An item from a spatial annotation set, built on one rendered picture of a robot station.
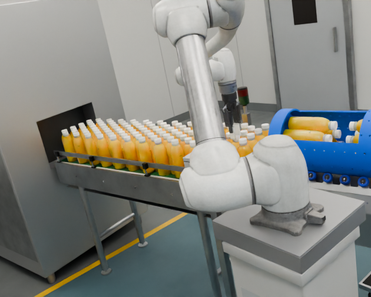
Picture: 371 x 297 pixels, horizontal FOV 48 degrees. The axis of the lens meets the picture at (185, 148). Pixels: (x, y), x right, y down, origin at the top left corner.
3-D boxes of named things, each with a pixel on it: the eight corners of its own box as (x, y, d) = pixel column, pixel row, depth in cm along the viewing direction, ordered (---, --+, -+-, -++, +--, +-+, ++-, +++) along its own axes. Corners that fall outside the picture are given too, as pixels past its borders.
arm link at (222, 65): (235, 76, 209) (209, 81, 209) (231, 45, 204) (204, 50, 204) (239, 80, 198) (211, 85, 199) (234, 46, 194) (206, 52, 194)
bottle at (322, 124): (288, 116, 194) (328, 117, 182) (295, 116, 199) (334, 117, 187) (288, 131, 194) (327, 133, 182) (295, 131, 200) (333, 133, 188)
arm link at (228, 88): (239, 78, 204) (241, 89, 206) (224, 78, 210) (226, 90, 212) (229, 82, 198) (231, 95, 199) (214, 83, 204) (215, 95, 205)
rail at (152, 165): (241, 180, 200) (239, 174, 199) (54, 154, 304) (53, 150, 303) (241, 179, 201) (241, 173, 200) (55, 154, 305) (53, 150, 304)
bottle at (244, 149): (239, 180, 210) (234, 145, 205) (242, 174, 217) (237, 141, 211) (254, 180, 208) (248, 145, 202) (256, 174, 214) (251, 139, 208)
